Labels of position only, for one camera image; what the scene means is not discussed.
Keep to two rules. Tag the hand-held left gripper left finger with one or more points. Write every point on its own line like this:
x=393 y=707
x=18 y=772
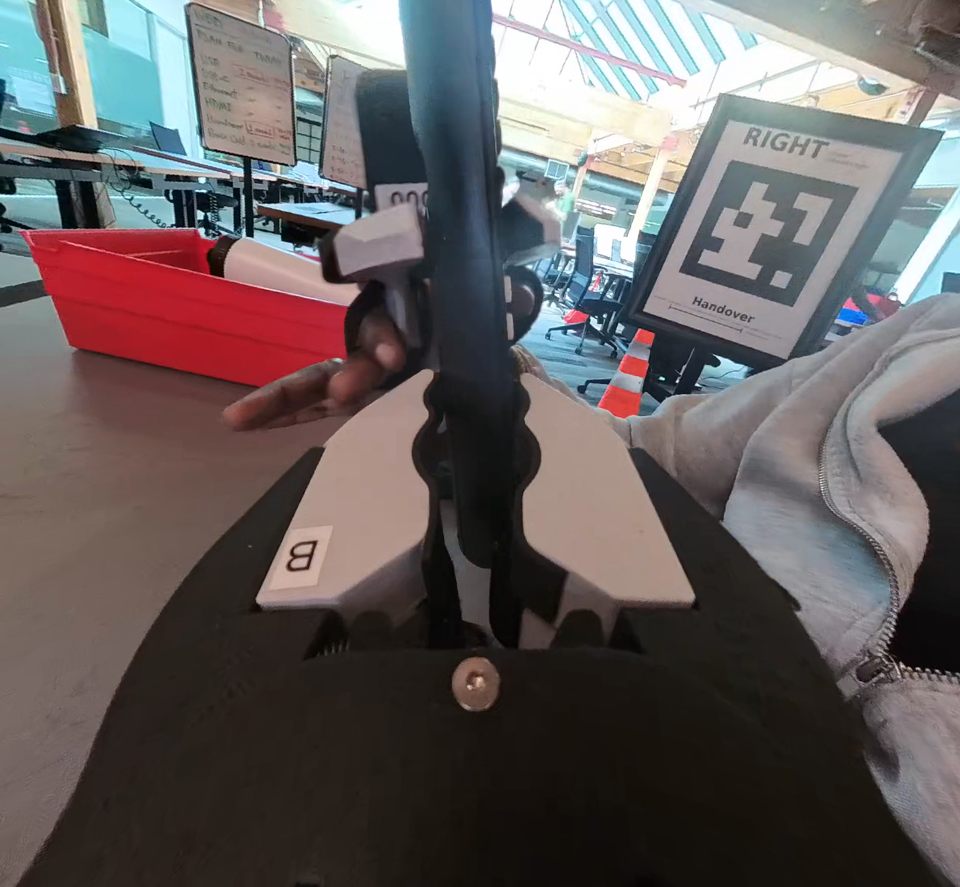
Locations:
x=352 y=519

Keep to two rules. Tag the framed marker sign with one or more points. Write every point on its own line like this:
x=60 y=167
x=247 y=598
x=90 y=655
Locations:
x=772 y=227

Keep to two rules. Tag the grey desk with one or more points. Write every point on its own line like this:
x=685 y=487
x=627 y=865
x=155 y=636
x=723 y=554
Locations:
x=112 y=497

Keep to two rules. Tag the red plastic bin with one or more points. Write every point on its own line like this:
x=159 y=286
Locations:
x=150 y=317

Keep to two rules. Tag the wooden pillar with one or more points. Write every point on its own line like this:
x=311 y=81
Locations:
x=64 y=24

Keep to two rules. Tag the handwritten notice board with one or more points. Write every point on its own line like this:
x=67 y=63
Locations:
x=341 y=122
x=240 y=84

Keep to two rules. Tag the black office chair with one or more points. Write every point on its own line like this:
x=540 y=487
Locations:
x=592 y=279

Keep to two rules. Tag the white bottle black cap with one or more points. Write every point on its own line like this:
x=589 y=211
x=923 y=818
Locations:
x=285 y=268

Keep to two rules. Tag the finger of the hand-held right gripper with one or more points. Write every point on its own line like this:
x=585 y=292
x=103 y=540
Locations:
x=375 y=246
x=532 y=227

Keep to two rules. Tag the person's right forearm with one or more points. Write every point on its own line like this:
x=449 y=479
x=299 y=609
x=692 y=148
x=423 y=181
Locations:
x=675 y=452

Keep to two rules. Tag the orange traffic cone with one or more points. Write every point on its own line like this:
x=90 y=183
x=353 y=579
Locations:
x=628 y=377

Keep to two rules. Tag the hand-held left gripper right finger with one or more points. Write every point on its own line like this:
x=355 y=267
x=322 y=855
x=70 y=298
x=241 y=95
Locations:
x=600 y=519

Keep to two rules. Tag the wooden office table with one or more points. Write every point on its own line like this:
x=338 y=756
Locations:
x=112 y=159

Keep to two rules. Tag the long office table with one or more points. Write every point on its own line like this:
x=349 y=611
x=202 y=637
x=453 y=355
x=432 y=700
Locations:
x=307 y=212

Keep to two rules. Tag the person's right hand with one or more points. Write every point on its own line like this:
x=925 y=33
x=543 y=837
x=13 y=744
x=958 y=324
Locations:
x=322 y=388

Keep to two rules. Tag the black dome camera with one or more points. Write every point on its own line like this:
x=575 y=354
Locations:
x=874 y=84

